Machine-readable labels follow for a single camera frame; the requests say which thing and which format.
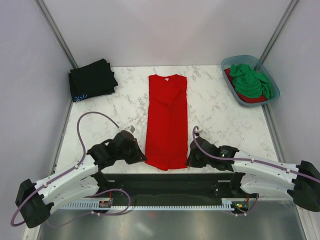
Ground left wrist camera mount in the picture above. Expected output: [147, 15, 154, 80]
[124, 125, 136, 134]

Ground left aluminium frame post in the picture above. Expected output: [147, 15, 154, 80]
[35, 0, 78, 69]

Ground folded black t shirt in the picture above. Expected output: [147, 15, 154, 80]
[68, 58, 118, 103]

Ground aluminium frame post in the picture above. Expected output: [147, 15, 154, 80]
[35, 0, 78, 69]
[259, 0, 300, 64]

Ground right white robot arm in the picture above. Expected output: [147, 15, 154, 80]
[187, 136, 320, 212]

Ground blue plastic basin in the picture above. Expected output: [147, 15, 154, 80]
[220, 55, 280, 108]

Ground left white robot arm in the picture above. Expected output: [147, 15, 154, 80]
[15, 130, 147, 229]

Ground red t shirt in basin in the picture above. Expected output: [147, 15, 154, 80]
[224, 68, 268, 104]

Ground red t shirt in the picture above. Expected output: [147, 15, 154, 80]
[224, 68, 268, 104]
[145, 74, 188, 171]

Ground green t shirt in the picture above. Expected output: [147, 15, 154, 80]
[229, 63, 274, 100]

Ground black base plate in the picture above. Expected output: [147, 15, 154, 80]
[93, 172, 257, 206]

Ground right aluminium frame post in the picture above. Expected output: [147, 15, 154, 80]
[259, 0, 300, 64]

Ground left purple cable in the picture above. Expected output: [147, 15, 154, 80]
[9, 111, 123, 227]

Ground white slotted cable duct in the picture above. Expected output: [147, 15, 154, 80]
[60, 198, 251, 211]

